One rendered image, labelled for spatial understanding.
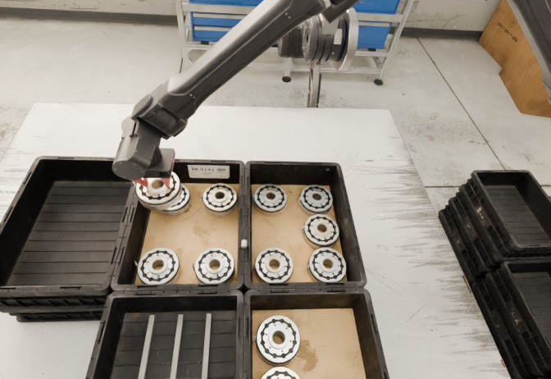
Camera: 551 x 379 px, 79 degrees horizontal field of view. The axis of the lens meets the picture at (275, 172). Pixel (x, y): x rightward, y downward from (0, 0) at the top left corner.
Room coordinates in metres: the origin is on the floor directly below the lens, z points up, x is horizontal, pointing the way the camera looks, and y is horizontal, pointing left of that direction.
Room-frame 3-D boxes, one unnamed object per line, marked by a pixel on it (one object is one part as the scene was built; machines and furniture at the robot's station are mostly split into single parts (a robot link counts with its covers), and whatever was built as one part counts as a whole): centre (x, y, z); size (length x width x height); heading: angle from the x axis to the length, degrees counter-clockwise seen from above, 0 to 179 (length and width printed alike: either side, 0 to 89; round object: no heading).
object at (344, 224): (0.51, -0.08, 0.87); 0.40 x 0.30 x 0.11; 9
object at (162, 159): (0.46, 0.28, 1.16); 0.10 x 0.07 x 0.07; 98
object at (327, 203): (0.63, -0.14, 0.86); 0.10 x 0.10 x 0.01
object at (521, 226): (0.95, -1.09, 0.37); 0.40 x 0.30 x 0.45; 11
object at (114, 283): (0.46, 0.21, 0.92); 0.40 x 0.30 x 0.02; 9
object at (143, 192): (0.47, 0.28, 1.04); 0.10 x 0.10 x 0.01
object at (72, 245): (0.42, 0.51, 0.87); 0.40 x 0.30 x 0.11; 9
